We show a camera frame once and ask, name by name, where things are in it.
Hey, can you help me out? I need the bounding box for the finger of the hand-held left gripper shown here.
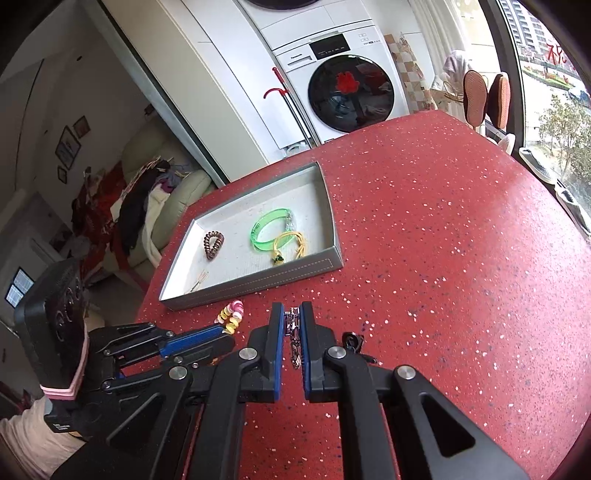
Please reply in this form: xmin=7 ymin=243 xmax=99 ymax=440
xmin=92 ymin=322 xmax=225 ymax=358
xmin=104 ymin=335 xmax=236 ymax=391

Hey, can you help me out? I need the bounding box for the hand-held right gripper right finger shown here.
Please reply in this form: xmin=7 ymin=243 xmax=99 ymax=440
xmin=299 ymin=301 xmax=532 ymax=480

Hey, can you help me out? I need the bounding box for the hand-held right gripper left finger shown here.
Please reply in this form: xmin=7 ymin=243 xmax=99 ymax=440
xmin=51 ymin=302 xmax=286 ymax=480

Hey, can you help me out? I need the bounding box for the pink yellow beaded bracelet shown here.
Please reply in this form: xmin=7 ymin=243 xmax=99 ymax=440
xmin=216 ymin=299 xmax=245 ymax=335

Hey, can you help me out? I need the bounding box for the grey tray box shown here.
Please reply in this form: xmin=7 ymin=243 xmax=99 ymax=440
xmin=158 ymin=161 xmax=344 ymax=311

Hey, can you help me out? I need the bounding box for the yellow flower hair tie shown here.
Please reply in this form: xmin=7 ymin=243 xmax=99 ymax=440
xmin=271 ymin=231 xmax=308 ymax=267

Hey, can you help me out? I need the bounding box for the brown spiral hair tie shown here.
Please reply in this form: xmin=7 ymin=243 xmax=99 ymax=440
xmin=203 ymin=231 xmax=225 ymax=261

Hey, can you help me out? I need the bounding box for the green plastic bangle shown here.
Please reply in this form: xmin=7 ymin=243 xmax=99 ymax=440
xmin=250 ymin=209 xmax=296 ymax=253

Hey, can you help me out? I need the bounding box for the person's left forearm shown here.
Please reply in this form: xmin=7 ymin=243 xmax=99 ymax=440
xmin=0 ymin=397 xmax=88 ymax=480

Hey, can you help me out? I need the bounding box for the black claw hair clip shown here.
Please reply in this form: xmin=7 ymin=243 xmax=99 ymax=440
xmin=342 ymin=331 xmax=370 ymax=365

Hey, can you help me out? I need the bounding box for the pile of clothes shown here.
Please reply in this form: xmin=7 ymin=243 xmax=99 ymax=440
xmin=69 ymin=157 xmax=190 ymax=273

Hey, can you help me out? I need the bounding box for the cream sofa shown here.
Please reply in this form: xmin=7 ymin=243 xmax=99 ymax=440
xmin=99 ymin=129 xmax=215 ymax=282

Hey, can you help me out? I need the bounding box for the white cabinet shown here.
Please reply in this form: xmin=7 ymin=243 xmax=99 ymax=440
xmin=99 ymin=0 xmax=319 ymax=188

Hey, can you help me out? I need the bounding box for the white washing machine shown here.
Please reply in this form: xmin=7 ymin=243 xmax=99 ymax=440
xmin=272 ymin=21 xmax=411 ymax=148

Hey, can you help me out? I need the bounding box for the checked board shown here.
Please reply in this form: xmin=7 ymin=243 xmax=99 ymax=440
xmin=385 ymin=32 xmax=437 ymax=113

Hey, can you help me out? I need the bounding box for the grey shoe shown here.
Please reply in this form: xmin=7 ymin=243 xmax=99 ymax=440
xmin=517 ymin=147 xmax=555 ymax=183
xmin=554 ymin=185 xmax=591 ymax=232

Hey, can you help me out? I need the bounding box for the white cloth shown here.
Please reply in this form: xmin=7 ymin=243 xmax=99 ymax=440
xmin=431 ymin=50 xmax=472 ymax=93

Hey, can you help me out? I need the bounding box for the large picture frame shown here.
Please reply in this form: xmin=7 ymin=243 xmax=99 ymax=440
xmin=54 ymin=126 xmax=82 ymax=171

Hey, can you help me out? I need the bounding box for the red handled mop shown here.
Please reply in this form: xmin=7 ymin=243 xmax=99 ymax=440
xmin=263 ymin=67 xmax=317 ymax=149

